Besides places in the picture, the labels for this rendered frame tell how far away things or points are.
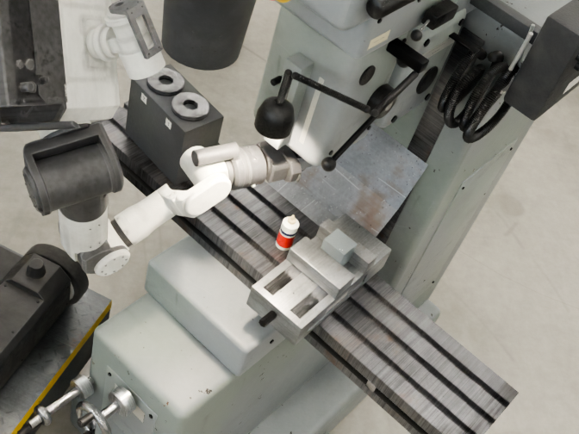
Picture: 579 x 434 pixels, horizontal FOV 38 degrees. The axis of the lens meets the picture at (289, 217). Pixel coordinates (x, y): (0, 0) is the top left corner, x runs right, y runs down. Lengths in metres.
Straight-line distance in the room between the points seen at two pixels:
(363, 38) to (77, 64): 0.48
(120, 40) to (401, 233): 1.16
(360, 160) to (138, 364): 0.77
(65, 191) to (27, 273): 0.91
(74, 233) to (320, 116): 0.52
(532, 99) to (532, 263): 2.06
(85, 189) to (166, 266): 0.63
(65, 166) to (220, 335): 0.70
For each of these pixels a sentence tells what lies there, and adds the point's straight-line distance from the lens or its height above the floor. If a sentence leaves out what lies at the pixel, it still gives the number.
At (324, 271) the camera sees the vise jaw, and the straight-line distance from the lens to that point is 1.89.
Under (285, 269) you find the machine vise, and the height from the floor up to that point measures 1.03.
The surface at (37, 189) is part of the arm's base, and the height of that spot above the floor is 1.43.
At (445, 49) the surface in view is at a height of 1.51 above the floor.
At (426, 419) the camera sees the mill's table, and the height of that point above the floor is 0.96.
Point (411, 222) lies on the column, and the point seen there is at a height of 0.92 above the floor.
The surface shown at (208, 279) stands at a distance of 2.05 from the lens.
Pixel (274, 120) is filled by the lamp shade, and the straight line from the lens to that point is 1.55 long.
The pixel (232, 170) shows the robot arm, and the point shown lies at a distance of 1.76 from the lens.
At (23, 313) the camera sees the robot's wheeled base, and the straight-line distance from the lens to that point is 2.31.
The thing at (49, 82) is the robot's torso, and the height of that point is 1.59.
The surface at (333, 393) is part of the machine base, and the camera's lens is 2.76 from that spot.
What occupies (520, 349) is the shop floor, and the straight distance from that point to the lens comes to 3.42.
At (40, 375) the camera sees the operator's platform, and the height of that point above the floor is 0.40.
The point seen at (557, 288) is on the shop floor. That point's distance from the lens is 3.71.
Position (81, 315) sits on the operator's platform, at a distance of 2.54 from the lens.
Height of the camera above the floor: 2.50
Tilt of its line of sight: 47 degrees down
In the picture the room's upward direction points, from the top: 19 degrees clockwise
